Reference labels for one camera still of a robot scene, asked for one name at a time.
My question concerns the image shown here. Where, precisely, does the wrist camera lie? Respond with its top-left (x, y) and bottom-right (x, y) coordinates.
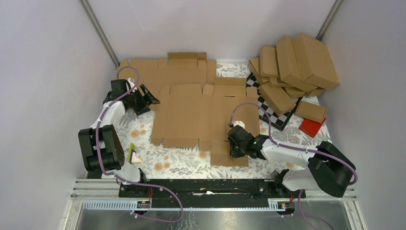
top-left (127, 78), bottom-right (138, 94)
top-left (232, 120), bottom-right (245, 129)

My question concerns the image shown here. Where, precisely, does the stack of flat cardboard blanks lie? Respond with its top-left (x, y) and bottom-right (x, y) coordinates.
top-left (115, 52), bottom-right (217, 112)

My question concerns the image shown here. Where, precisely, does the low folded cardboard box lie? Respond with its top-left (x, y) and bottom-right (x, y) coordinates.
top-left (283, 87), bottom-right (305, 99)

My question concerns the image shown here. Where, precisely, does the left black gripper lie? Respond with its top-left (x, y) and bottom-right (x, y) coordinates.
top-left (126, 84), bottom-right (159, 115)

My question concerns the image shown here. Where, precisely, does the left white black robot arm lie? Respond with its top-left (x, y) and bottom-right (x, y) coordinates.
top-left (78, 78), bottom-right (160, 197)

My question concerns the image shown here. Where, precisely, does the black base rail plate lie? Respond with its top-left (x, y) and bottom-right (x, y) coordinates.
top-left (118, 179), bottom-right (306, 209)

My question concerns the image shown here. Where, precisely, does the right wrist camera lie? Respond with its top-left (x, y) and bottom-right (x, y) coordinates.
top-left (232, 120), bottom-right (245, 129)

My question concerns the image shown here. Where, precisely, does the small cardboard box on red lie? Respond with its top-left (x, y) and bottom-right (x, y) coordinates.
top-left (295, 101), bottom-right (327, 123)

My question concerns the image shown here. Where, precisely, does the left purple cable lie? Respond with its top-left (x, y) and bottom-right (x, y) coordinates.
top-left (94, 66), bottom-right (185, 224)

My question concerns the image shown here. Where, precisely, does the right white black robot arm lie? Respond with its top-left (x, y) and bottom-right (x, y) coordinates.
top-left (227, 125), bottom-right (358, 198)

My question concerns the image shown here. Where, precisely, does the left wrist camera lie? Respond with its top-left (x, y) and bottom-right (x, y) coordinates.
top-left (127, 78), bottom-right (138, 94)

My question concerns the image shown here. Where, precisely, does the black white chessboard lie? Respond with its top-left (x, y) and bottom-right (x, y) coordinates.
top-left (246, 73), bottom-right (303, 131)

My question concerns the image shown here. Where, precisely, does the large folded cardboard box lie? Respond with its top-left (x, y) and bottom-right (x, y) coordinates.
top-left (292, 34), bottom-right (340, 90)

